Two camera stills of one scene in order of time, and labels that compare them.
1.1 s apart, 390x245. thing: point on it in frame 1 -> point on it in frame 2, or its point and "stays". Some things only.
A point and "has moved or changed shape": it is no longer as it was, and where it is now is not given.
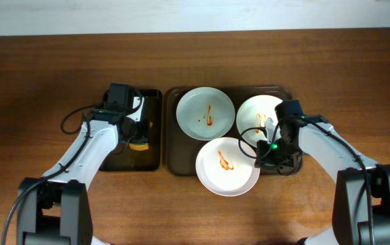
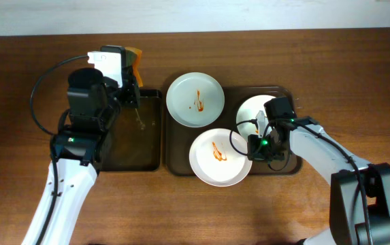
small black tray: x=134 y=160 stays
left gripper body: x=140 y=135 -> x=131 y=90
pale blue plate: x=205 y=113 -> x=195 y=99
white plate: x=251 y=118 stays
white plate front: x=223 y=170 has moved or changed shape
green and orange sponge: x=139 y=144 -> x=133 y=58
